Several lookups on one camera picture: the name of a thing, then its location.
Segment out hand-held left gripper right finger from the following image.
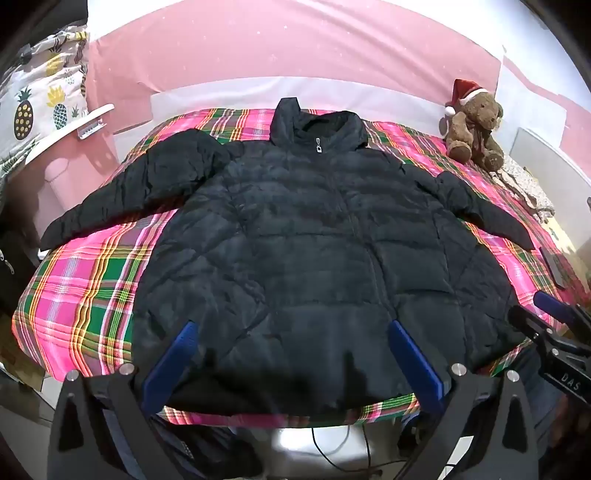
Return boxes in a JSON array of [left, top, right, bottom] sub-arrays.
[[388, 319, 542, 480]]

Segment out brown teddy bear santa hat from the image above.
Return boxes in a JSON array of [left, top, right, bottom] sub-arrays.
[[438, 78, 505, 171]]

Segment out pineapple print cloth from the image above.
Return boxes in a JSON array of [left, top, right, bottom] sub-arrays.
[[0, 25, 90, 185]]

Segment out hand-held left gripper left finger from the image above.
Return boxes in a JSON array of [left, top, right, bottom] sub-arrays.
[[46, 320, 200, 480]]

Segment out dark quilted cloth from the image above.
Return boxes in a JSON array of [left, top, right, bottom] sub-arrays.
[[0, 185, 43, 317]]

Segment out white headboard strip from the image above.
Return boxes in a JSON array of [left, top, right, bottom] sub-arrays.
[[151, 75, 445, 124]]

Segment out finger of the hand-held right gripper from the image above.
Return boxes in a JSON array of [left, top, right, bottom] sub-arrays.
[[532, 291, 591, 326], [507, 305, 557, 344]]

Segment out black cable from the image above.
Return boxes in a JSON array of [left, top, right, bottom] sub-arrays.
[[310, 424, 372, 472]]

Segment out black puffer jacket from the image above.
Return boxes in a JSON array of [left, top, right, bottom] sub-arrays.
[[39, 97, 536, 416]]

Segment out pink plaid blanket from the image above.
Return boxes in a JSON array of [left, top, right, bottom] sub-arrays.
[[11, 107, 591, 423]]

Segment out floral folded cloth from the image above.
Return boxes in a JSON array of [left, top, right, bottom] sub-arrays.
[[496, 154, 555, 217]]

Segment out black phone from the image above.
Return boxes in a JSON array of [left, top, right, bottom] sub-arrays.
[[539, 247, 567, 289]]

